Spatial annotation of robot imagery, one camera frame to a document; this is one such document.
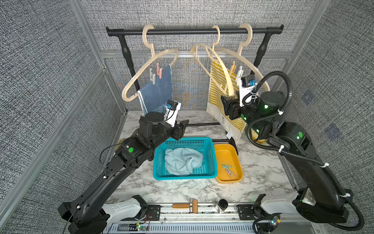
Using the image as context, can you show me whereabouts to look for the yellow striped towel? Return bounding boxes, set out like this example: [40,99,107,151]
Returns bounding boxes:
[206,59,249,144]

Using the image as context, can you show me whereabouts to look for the light blue terry towel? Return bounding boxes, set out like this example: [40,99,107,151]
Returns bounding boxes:
[164,148,204,176]

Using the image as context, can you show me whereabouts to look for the beige hanger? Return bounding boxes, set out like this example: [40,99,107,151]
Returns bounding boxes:
[214,23,283,79]
[190,25,235,98]
[122,24,179,103]

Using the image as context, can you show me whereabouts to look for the mint green clothespin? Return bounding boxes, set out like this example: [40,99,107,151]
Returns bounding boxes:
[222,164,232,172]

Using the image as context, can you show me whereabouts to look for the pink clothespin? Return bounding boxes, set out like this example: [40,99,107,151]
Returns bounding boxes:
[226,169,238,179]

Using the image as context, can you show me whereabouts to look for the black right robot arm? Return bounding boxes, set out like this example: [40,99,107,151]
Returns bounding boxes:
[221,91,364,230]

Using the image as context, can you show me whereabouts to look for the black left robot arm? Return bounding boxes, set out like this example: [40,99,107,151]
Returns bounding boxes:
[58,112,189,234]

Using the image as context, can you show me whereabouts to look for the teal plastic basket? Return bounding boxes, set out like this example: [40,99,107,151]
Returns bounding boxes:
[153,137,217,180]

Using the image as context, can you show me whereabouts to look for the dark blue hello towel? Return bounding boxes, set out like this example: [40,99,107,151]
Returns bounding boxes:
[137,65,173,115]

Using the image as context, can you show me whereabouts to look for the white clothespin on blue towel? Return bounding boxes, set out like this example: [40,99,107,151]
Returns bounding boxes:
[150,68,156,85]

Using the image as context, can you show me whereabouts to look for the yellow plastic tray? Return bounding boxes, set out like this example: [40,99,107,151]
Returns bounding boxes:
[214,144,243,184]

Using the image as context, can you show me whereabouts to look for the salmon clothespin on blue towel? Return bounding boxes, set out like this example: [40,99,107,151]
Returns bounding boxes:
[156,63,163,79]

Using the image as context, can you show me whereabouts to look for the black clothes rack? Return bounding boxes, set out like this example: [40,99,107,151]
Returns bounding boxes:
[106,24,284,156]

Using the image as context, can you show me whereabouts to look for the small black lidded jar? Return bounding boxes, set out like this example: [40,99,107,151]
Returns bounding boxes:
[215,199,228,214]

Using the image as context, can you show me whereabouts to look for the black corrugated cable conduit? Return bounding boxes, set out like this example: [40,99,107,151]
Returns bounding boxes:
[242,71,365,231]

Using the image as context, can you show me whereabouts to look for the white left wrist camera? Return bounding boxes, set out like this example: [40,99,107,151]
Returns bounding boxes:
[165,100,182,127]

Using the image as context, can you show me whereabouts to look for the wooden handle roller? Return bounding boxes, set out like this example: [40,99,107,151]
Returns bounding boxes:
[172,198,198,214]

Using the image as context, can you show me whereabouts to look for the white right arm base mount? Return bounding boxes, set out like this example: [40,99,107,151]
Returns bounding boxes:
[252,192,301,218]

